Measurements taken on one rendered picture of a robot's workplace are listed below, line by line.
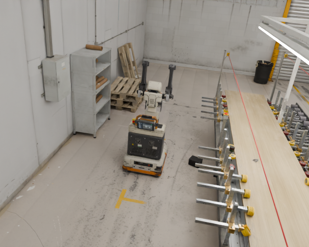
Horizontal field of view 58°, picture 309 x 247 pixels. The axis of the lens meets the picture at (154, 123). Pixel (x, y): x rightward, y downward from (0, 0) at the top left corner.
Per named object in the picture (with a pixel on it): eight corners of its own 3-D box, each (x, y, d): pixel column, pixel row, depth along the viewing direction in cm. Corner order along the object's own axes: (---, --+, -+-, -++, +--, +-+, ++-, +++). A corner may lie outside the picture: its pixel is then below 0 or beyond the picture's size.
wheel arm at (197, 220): (194, 222, 239) (195, 219, 237) (194, 219, 241) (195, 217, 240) (238, 231, 234) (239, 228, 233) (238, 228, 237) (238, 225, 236)
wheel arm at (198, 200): (195, 203, 261) (196, 199, 259) (195, 200, 264) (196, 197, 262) (250, 213, 255) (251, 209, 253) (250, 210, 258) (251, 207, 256)
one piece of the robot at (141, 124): (157, 134, 416) (157, 124, 399) (134, 130, 421) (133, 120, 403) (158, 128, 423) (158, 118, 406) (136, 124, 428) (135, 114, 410)
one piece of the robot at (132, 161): (156, 168, 431) (156, 164, 427) (130, 164, 436) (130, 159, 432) (156, 168, 433) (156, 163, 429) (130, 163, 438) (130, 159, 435)
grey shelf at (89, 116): (73, 134, 540) (69, 54, 472) (90, 116, 620) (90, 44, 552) (95, 138, 535) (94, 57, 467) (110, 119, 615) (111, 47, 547)
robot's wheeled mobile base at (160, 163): (160, 178, 436) (162, 164, 426) (121, 170, 445) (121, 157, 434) (167, 155, 496) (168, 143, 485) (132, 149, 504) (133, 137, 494)
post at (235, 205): (222, 245, 249) (234, 204, 228) (222, 242, 252) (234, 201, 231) (226, 246, 249) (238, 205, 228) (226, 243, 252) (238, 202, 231)
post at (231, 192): (220, 228, 274) (231, 189, 253) (220, 225, 277) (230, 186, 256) (224, 229, 273) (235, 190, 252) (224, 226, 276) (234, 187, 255)
